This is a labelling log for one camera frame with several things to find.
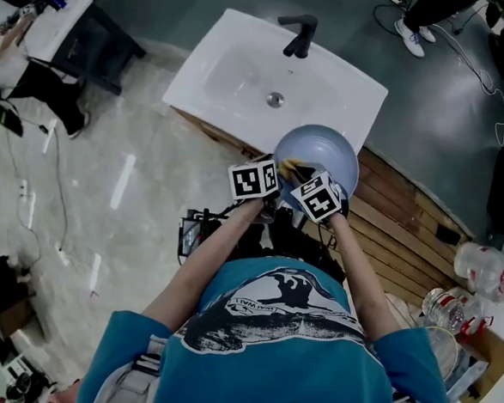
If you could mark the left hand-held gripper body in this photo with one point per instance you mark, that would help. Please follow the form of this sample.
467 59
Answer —
249 183

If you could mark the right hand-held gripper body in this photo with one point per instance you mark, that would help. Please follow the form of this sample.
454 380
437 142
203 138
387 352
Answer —
319 199

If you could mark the yellow sponge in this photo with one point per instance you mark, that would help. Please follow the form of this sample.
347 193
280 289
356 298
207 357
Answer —
286 168

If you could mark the big pale blue plate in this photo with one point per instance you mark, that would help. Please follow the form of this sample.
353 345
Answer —
324 154

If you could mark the person's left forearm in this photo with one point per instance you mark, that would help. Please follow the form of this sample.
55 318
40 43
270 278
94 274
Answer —
204 262

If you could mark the person's right forearm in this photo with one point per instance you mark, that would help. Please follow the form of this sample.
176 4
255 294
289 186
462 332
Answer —
359 272

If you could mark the person's black trousers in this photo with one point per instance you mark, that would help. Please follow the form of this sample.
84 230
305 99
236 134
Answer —
292 238

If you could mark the wooden vanity cabinet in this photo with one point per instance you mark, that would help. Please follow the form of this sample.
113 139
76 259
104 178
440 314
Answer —
222 134

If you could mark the black floor device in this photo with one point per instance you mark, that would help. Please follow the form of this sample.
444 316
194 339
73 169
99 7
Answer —
191 233

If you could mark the metal sink drain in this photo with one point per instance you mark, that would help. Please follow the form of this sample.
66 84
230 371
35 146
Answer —
275 100

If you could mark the wooden plank platform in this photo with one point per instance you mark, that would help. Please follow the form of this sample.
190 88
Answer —
404 233

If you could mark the white sink basin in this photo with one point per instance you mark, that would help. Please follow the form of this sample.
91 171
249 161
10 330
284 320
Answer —
226 78

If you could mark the black sink faucet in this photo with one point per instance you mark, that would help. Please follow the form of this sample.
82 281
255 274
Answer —
304 40

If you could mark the clear plastic water bottle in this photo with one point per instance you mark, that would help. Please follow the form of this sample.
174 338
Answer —
451 309
484 264

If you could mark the person's teal printed shirt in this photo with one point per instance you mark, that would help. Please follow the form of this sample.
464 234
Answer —
274 370

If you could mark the white power strip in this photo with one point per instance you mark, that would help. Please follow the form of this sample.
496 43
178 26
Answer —
22 189
63 255

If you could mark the yellow rimmed racket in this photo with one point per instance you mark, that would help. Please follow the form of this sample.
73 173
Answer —
455 352

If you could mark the black bag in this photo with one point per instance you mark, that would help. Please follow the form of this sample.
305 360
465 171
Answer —
49 91

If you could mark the brown cardboard box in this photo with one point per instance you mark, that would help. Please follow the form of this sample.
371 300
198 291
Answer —
491 346

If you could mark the black frame white top table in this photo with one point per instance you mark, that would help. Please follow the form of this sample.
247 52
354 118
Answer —
95 43

